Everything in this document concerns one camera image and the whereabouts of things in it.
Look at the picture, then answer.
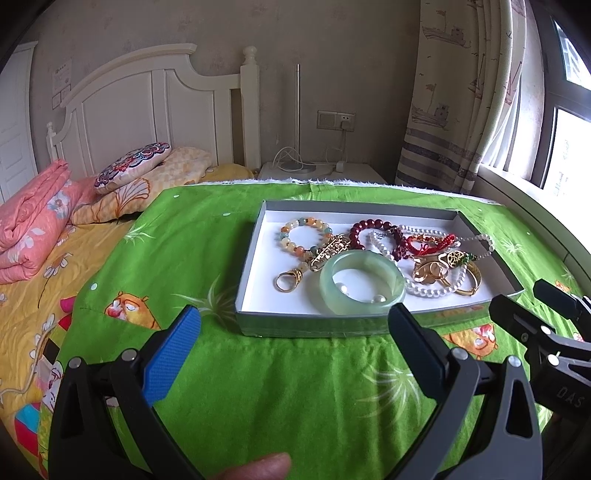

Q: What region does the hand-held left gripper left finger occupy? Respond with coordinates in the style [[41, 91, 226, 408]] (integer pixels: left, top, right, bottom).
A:
[[48, 305, 204, 480]]

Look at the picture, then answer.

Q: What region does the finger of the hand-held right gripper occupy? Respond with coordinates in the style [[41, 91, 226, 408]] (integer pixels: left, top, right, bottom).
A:
[[489, 295, 570, 359], [533, 279, 591, 325]]

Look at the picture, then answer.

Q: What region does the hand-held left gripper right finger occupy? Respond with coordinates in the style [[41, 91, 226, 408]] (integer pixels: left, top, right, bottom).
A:
[[388, 302, 546, 480]]

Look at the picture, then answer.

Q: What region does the pearl necklace with green pendant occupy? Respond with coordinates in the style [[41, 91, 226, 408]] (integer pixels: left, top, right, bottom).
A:
[[369, 224, 496, 299]]

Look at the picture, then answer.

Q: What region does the red knotted cord bracelet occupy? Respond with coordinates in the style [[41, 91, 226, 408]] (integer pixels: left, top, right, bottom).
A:
[[401, 233, 459, 257]]

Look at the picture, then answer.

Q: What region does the grey cardboard jewelry box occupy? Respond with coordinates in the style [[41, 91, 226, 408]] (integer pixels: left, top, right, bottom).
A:
[[235, 199, 525, 339]]

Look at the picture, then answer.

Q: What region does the gold filigree hairpin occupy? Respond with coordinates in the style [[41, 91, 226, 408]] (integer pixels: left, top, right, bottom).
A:
[[310, 234, 352, 271]]

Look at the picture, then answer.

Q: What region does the gold ring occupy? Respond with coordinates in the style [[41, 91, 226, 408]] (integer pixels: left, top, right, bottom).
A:
[[276, 268, 304, 293]]

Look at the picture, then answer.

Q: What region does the multicolour stone bead bracelet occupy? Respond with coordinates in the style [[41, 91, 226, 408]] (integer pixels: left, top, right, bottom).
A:
[[278, 218, 334, 273]]

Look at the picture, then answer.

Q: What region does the person's left hand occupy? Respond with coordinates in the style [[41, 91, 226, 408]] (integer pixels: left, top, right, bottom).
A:
[[216, 452, 293, 480]]

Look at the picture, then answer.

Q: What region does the gold bangle with charm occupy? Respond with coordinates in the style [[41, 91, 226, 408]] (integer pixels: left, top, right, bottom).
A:
[[412, 258, 451, 285]]

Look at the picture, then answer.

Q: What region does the pale green jade bangle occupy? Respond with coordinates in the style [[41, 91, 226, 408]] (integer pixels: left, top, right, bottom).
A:
[[320, 251, 407, 316]]

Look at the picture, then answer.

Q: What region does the green printed blanket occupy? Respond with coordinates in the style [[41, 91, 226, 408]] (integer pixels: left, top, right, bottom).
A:
[[37, 178, 591, 480]]

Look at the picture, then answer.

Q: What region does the yellow cartoon bed sheet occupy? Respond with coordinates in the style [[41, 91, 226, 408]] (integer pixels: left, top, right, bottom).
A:
[[0, 164, 256, 462]]

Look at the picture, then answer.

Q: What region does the window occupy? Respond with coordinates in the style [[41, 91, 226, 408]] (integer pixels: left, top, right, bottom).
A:
[[475, 0, 591, 259]]

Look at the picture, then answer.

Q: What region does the white nightstand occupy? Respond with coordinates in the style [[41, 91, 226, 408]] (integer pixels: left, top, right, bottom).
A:
[[257, 161, 389, 186]]

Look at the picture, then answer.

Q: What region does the yellow patterned pillow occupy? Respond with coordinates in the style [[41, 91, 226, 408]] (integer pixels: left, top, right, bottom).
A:
[[69, 147, 214, 226]]

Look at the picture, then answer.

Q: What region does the pink floral quilt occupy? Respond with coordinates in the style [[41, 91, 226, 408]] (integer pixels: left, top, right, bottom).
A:
[[0, 159, 100, 285]]

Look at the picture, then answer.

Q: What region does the embroidered floral cushion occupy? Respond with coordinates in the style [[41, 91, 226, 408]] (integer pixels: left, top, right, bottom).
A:
[[93, 142, 172, 195]]

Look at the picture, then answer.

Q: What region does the striped printed curtain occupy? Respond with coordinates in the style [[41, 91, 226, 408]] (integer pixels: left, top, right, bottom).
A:
[[394, 0, 546, 195]]

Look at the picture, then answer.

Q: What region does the white wooden headboard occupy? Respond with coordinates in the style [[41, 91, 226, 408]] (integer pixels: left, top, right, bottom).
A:
[[45, 44, 262, 178]]

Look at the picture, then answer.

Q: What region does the slim white lamp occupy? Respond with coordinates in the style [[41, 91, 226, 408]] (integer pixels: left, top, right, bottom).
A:
[[272, 64, 318, 174]]

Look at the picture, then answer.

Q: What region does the white door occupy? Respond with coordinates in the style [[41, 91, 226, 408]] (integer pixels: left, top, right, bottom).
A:
[[0, 41, 38, 204]]

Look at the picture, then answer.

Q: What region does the dark red bead bracelet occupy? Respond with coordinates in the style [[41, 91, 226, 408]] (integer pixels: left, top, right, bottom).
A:
[[349, 220, 408, 262]]

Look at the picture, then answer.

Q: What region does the white charging cable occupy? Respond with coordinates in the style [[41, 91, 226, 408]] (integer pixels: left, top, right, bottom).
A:
[[271, 129, 347, 174]]

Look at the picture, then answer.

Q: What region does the wall socket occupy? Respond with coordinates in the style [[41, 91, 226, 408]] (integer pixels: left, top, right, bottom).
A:
[[317, 110, 356, 132]]

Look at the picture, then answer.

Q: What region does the paper notice on wall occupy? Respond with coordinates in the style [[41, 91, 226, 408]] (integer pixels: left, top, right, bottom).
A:
[[51, 59, 73, 110]]

